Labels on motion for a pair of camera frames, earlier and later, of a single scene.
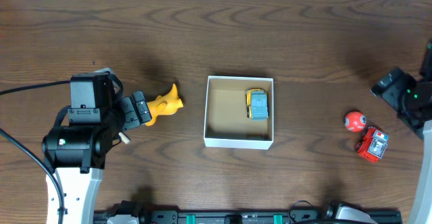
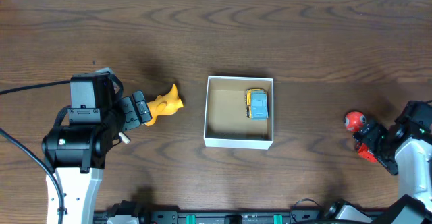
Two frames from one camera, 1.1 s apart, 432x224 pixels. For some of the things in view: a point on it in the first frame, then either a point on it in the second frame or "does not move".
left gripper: (133, 110) does not move
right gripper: (415, 124) to (369, 135)
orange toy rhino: (164, 105) does not move
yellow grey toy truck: (256, 104) does not move
